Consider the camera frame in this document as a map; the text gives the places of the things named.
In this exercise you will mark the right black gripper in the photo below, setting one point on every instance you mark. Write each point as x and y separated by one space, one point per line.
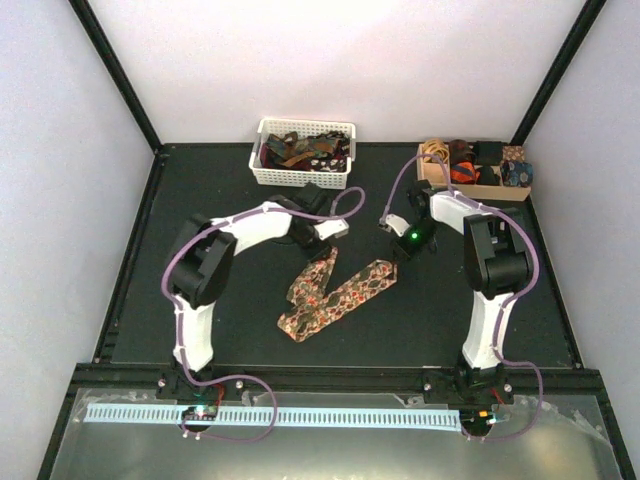
406 251

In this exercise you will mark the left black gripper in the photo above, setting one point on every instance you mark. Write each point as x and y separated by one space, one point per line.
314 250

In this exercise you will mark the paisley patterned necktie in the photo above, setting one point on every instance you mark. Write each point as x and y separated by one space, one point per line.
313 308

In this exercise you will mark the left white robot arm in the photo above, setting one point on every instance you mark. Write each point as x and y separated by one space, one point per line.
199 267

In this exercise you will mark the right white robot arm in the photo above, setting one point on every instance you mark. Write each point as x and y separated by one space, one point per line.
499 260

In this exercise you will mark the pile of ties in basket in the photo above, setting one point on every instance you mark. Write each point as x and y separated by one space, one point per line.
326 152

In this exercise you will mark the white plastic basket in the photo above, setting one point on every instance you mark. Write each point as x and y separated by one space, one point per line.
280 126

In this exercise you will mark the orange blue rolled tie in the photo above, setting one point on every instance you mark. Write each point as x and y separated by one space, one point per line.
463 173

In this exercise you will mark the black rolled tie front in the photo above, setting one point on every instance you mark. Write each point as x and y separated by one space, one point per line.
488 176

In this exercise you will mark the black rolled tie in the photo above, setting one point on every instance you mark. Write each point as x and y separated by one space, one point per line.
488 176
488 153

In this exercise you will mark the dark red rolled tie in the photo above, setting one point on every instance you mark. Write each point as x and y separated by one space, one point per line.
460 151

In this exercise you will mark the wooden compartment tray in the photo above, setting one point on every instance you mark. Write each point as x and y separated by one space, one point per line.
434 174

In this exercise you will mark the blue patterned rolled tie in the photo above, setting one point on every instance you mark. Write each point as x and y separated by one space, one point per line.
517 174

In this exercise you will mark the brown patterned rolled tie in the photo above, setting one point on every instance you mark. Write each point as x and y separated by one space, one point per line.
513 153

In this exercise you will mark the clear acrylic sheet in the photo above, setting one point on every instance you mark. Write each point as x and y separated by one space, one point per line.
562 437

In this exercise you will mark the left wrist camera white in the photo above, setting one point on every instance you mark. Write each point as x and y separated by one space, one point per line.
331 229

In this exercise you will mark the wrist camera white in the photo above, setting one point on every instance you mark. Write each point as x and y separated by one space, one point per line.
393 223
331 229

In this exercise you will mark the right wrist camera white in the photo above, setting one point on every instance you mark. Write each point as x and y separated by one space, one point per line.
393 223

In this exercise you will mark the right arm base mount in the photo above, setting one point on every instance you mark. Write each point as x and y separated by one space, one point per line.
461 389

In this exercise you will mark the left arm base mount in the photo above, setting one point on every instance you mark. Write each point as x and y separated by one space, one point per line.
174 385

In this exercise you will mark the white slotted cable duct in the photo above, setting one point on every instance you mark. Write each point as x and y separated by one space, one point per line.
304 417

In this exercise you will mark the right black frame post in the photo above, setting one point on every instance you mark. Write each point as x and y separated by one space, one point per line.
574 39

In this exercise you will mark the black frame post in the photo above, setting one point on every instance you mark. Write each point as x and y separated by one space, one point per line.
97 36
574 39

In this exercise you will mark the left black frame post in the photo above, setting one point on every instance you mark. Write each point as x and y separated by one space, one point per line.
97 36

